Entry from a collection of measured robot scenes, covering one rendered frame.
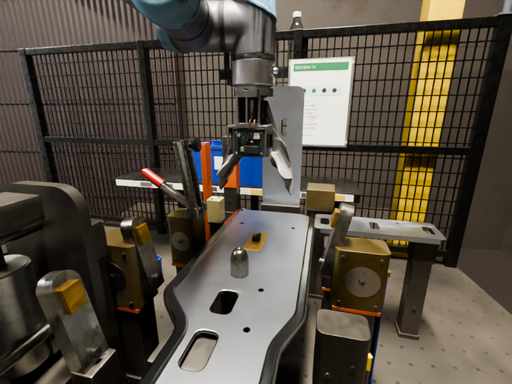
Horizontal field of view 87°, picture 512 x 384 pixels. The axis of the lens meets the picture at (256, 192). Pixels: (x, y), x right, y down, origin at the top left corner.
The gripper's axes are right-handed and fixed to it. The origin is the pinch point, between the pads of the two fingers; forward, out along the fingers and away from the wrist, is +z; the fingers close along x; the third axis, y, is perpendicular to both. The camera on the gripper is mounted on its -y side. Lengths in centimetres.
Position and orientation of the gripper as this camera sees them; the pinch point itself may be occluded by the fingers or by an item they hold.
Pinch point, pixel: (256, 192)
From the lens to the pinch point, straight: 56.5
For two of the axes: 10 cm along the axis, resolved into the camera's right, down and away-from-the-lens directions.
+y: -2.3, 2.8, -9.3
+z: 0.0, 9.6, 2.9
